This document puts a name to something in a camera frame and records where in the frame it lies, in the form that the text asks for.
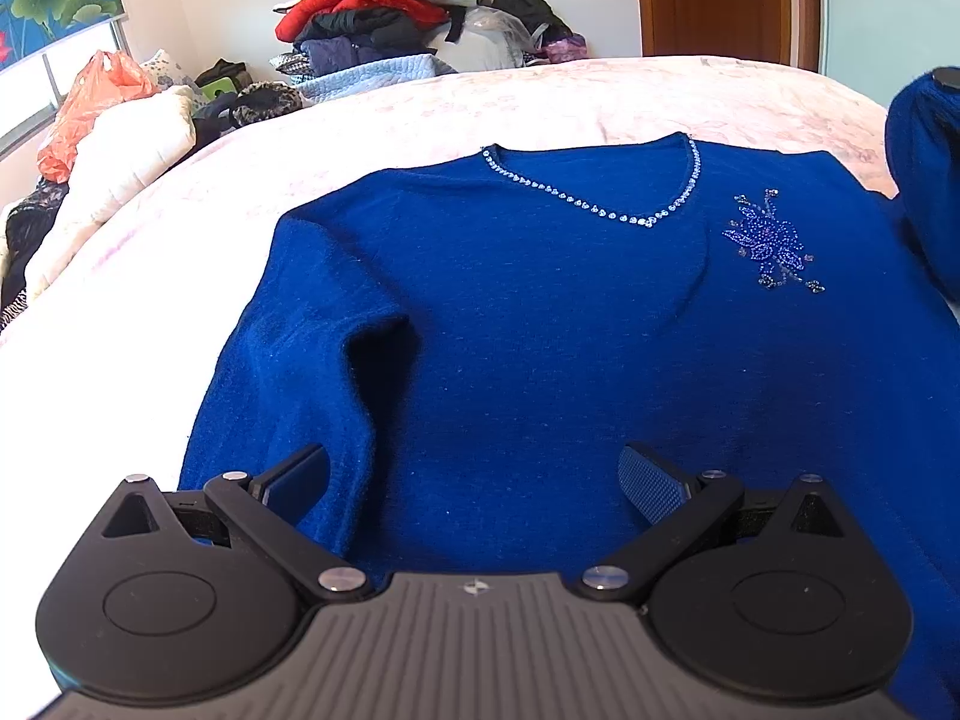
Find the pile of dark clothes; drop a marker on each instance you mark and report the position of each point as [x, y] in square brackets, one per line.
[342, 40]

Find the leopard print dark garment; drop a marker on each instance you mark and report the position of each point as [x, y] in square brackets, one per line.
[259, 102]

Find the orange plastic bag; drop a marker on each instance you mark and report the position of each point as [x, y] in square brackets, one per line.
[107, 80]

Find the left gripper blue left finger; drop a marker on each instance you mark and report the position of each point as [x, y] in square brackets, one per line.
[292, 488]

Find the black bag on pile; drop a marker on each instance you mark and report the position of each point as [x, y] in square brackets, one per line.
[538, 17]

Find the window with grey frame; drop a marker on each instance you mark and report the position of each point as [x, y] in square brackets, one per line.
[33, 89]

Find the black green bag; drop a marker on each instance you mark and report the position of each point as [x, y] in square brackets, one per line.
[223, 78]

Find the black patterned garment at edge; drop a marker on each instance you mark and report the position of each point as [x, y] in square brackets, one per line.
[28, 223]

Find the clear plastic bag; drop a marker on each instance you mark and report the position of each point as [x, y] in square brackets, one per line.
[482, 39]

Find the blue beaded knit sweater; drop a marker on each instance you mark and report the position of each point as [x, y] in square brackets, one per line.
[474, 343]

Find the light blue knit garment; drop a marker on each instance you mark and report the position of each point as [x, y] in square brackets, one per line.
[375, 75]

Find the floral white pillow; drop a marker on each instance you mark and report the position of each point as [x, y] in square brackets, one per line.
[166, 72]

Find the purple garment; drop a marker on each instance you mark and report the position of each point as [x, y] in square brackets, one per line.
[570, 48]

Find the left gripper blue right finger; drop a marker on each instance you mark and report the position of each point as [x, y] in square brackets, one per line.
[654, 486]

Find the pink bed blanket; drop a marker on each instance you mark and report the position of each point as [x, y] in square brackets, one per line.
[102, 377]

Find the pale sliding wardrobe door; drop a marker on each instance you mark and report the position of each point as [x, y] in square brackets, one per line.
[878, 46]

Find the white quilted jacket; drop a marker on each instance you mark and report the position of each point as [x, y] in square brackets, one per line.
[129, 147]

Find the red garment on pile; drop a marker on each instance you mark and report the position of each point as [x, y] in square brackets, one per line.
[424, 14]

